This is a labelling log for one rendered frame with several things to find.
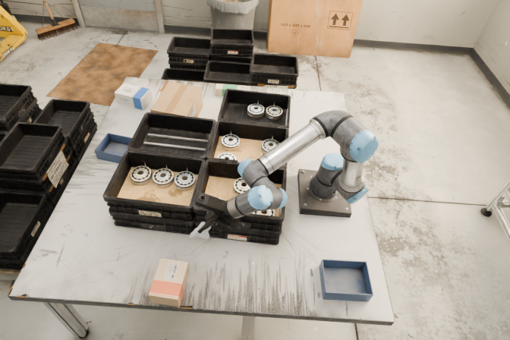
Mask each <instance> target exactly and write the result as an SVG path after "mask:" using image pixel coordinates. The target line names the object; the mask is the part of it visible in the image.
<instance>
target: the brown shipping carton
mask: <svg viewBox="0 0 510 340"><path fill-rule="evenodd" d="M202 107H203V99H202V87H196V86H191V85H187V84H182V83H173V82H168V84H167V85H166V87H165V89H164V90H163V91H162V93H161V94H160V96H159V98H158V99H157V100H156V102H155V103H154V105H153V107H152V108H151V109H150V111H151V112H154V113H161V114H168V115H181V116H188V117H195V118H197V117H198V115H199V114H200V111H201V109H202Z"/></svg>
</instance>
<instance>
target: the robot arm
mask: <svg viewBox="0 0 510 340"><path fill-rule="evenodd" d="M327 137H331V138H332V139H333V140H334V141H335V142H336V143H337V144H338V145H339V146H340V153H341V155H340V154H338V153H329V154H326V155H325V156H324V157H323V159H322V161H321V163H320V166H319V169H318V172H317V173H316V174H315V175H314V176H313V177H312V178H311V180H310V189H311V191H312V192H313V193H314V194H315V195H316V196H318V197H320V198H323V199H330V198H333V197H334V196H335V195H336V194H337V192H339V193H340V194H341V195H342V196H343V197H344V198H345V200H346V201H348V202H349V203H350V204H353V203H356V202H357V201H358V200H359V199H360V198H362V197H363V196H364V195H365V194H366V193H367V192H368V190H369V188H368V186H366V185H365V183H364V177H363V170H364V162H366V161H367V160H368V159H370V158H371V157H372V156H373V154H374V153H375V151H376V150H377V148H378V146H379V140H378V138H377V137H376V136H375V135H374V133H373V132H372V131H369V130H368V129H367V128H366V127H365V126H363V125H362V124H361V123H360V122H359V121H358V120H357V119H356V118H355V117H353V115H351V114H350V113H348V112H346V111H342V110H332V111H327V112H323V113H320V114H318V115H316V116H315V117H313V118H311V119H310V122H309V124H308V125H306V126H305V127H303V128H301V129H300V130H299V131H297V132H296V133H295V134H293V135H291V136H290V137H289V138H287V139H286V140H284V141H283V142H281V143H280V144H279V145H277V146H275V147H274V148H272V149H271V150H270V151H269V152H267V153H265V154H264V155H262V156H261V157H260V158H258V159H257V160H255V161H254V160H252V159H245V160H243V161H242V162H241V163H240V164H239V166H238V173H239V174H240V176H241V177H242V179H243V180H244V181H245V182H246V183H247V185H248V186H249V187H250V190H248V191H245V192H243V193H242V194H239V195H237V196H235V197H232V198H230V199H229V200H226V201H225V200H222V199H219V198H217V197H213V196H211V195H209V194H205V193H202V192H199V193H198V195H197V198H196V199H195V205H196V206H200V207H203V208H205V209H208V210H207V213H206V217H205V219H206V221H205V222H201V223H200V224H199V226H198V227H197V228H195V229H194V230H193V231H192V232H191V233H190V237H189V238H190V239H192V238H195V237H200V238H204V239H207V238H209V232H208V231H209V230H210V229H211V224H213V225H214V226H215V227H217V228H216V230H218V231H219V232H221V231H224V230H227V229H229V228H230V225H231V224H233V223H236V222H239V221H241V220H242V216H246V215H248V214H251V213H254V212H256V211H263V210H268V209H279V208H282V207H283V206H285V204H286V203H287V199H288V197H287V194H286V192H285V191H284V190H283V189H281V188H278V187H275V186H274V185H273V183H272V182H271V181H270V180H269V179H268V178H267V176H268V175H270V174H271V173H273V172H274V171H275V170H276V169H278V168H280V167H281V166H283V165H284V164H285V163H286V162H288V161H290V160H291V159H293V158H294V157H295V156H297V155H298V154H299V153H301V152H303V151H304V150H305V149H307V148H308V147H309V146H311V145H313V144H314V143H315V142H317V141H318V140H320V139H321V140H325V139H326V138H327ZM227 223H228V226H227V225H226V224H227ZM223 227H224V228H225V229H223V230H221V229H219V228H223Z"/></svg>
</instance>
